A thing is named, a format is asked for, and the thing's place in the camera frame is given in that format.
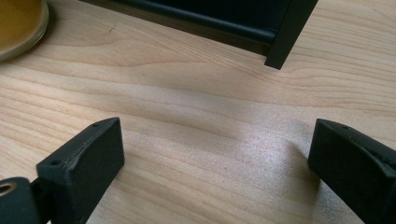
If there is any glass jar of orange powder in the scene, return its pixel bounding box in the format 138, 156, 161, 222
0, 0, 50, 63

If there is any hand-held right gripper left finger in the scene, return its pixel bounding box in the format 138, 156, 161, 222
35, 117, 126, 224

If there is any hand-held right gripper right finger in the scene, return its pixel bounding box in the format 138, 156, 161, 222
307, 118, 396, 224

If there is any black metal shelf rack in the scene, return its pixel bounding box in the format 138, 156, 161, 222
78, 0, 320, 71

